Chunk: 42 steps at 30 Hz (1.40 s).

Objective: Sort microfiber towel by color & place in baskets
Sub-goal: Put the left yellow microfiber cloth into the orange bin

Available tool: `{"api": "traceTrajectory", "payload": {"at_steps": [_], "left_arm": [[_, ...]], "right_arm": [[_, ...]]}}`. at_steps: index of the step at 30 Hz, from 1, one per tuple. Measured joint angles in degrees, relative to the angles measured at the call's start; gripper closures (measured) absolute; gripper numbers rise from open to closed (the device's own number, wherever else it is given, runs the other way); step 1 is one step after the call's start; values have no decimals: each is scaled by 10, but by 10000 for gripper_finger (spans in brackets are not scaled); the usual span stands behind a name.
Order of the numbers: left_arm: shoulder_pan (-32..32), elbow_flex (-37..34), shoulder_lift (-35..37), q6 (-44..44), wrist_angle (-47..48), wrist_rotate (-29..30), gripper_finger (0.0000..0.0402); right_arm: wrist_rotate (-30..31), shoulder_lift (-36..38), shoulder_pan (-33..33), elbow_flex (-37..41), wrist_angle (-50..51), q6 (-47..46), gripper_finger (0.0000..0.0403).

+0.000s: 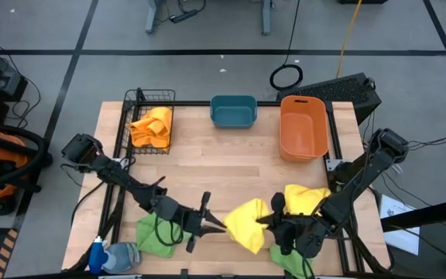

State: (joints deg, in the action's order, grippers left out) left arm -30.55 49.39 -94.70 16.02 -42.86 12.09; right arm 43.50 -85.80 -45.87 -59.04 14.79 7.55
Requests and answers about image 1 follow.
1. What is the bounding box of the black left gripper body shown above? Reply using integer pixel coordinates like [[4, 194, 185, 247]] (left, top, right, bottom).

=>
[[153, 192, 211, 253]]

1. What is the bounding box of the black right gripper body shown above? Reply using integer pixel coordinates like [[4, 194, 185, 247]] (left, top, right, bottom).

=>
[[271, 192, 327, 257]]

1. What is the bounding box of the yellow microfiber towel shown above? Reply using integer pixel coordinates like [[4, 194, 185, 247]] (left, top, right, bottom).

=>
[[283, 184, 331, 217], [222, 198, 273, 255]]

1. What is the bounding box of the green microfiber towel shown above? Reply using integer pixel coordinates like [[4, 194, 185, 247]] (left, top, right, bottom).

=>
[[269, 243, 313, 279], [136, 212, 193, 259]]

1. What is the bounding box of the orange microfiber towel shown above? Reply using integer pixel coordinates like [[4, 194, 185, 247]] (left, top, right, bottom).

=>
[[125, 106, 173, 149]]

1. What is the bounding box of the blue-headed spray bottle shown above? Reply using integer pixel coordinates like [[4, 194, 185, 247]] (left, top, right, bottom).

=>
[[88, 235, 142, 275]]

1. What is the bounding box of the orange plastic basket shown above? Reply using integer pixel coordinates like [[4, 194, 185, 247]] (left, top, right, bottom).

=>
[[279, 95, 329, 164]]

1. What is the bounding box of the white paper sheet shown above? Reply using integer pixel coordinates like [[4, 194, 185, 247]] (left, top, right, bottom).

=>
[[379, 193, 421, 257]]

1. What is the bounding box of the teal plastic basket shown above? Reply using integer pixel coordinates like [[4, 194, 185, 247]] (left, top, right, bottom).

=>
[[210, 95, 258, 129]]

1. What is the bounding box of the black beam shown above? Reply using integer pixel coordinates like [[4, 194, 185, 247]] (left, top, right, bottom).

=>
[[379, 195, 446, 233]]

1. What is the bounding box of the orange shop vacuum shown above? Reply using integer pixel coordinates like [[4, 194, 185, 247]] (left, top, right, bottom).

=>
[[0, 122, 53, 216]]

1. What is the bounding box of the black power strip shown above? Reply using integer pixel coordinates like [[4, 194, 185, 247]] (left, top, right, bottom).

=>
[[168, 9, 200, 24]]

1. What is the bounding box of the grey desk leg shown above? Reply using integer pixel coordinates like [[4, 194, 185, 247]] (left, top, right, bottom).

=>
[[145, 0, 160, 35], [260, 0, 273, 36]]

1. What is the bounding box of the black extrusion table frame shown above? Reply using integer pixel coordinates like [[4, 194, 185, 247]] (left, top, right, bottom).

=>
[[106, 100, 363, 274]]

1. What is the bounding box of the black wire basket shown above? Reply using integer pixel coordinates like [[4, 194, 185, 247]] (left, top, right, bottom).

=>
[[118, 88, 177, 156]]

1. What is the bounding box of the black hanging cable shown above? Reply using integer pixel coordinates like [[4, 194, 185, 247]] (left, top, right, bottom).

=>
[[269, 0, 304, 92]]

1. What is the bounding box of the black vacuum hose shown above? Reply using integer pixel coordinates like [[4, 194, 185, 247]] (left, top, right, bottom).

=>
[[0, 123, 50, 191]]

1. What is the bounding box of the yellow hanging cable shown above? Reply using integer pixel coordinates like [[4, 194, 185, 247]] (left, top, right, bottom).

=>
[[335, 0, 363, 78]]

